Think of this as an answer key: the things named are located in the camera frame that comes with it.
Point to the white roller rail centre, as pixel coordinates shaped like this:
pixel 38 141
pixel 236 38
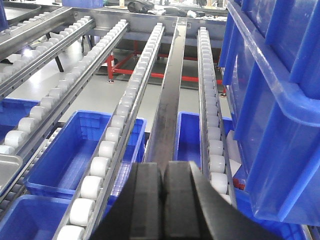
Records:
pixel 88 204

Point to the white roller rail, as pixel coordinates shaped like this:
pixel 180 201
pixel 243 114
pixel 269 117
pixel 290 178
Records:
pixel 215 164
pixel 88 204
pixel 11 77
pixel 22 140

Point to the large blue bin right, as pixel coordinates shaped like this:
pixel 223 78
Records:
pixel 271 60

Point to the dark metal divider rail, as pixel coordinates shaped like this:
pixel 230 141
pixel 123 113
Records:
pixel 160 148

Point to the blue bin lower middle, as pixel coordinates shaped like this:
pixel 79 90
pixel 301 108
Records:
pixel 58 171

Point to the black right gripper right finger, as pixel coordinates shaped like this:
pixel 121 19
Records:
pixel 195 211

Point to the blue bin far left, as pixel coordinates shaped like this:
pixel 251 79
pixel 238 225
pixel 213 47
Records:
pixel 11 111

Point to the white roller rail right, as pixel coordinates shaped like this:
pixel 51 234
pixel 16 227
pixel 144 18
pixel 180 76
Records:
pixel 215 164

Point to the small silver ribbed tray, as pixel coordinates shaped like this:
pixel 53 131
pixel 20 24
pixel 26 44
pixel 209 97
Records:
pixel 9 168

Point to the blue bin lower right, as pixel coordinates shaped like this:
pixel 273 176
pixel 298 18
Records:
pixel 187 141

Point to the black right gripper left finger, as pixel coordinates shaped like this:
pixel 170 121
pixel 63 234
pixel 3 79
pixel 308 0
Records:
pixel 137 212

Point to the blue bin bottom left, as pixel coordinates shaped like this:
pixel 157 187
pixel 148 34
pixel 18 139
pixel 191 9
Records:
pixel 33 217

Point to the red metal floor frame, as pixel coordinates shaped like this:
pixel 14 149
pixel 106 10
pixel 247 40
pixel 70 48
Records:
pixel 127 53

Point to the white roller rail far left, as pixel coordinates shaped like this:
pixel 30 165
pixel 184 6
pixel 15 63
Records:
pixel 11 77

